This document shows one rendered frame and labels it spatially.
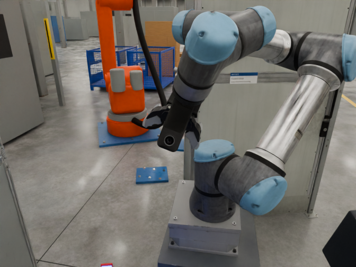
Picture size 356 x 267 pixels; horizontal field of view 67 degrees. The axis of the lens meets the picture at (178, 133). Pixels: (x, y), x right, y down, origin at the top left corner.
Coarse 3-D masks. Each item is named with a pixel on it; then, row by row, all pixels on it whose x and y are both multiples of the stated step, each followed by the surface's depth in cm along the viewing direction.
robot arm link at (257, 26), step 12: (228, 12) 49; (240, 12) 48; (252, 12) 47; (264, 12) 48; (240, 24) 45; (252, 24) 46; (264, 24) 47; (240, 36) 44; (252, 36) 46; (264, 36) 47; (252, 48) 47
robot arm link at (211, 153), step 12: (204, 144) 79; (216, 144) 78; (228, 144) 77; (204, 156) 73; (216, 156) 72; (228, 156) 73; (240, 156) 75; (204, 168) 75; (216, 168) 72; (204, 180) 77; (216, 180) 72; (216, 192) 78
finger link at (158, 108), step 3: (156, 108) 61; (159, 108) 60; (162, 108) 59; (150, 111) 62; (153, 111) 61; (156, 111) 60; (159, 111) 60; (162, 111) 59; (150, 114) 62; (153, 114) 62; (156, 114) 61; (159, 114) 61; (147, 117) 63; (150, 117) 63; (159, 117) 62
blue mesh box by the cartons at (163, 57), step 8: (152, 48) 732; (160, 48) 726; (168, 48) 677; (128, 56) 628; (136, 56) 625; (144, 56) 620; (152, 56) 615; (160, 56) 610; (168, 56) 674; (128, 64) 636; (136, 64) 632; (144, 64) 627; (160, 64) 617; (168, 64) 681; (144, 72) 635; (160, 72) 624; (168, 72) 688; (144, 80) 642; (152, 80) 638; (160, 80) 632; (168, 80) 695; (144, 88) 650; (152, 88) 645
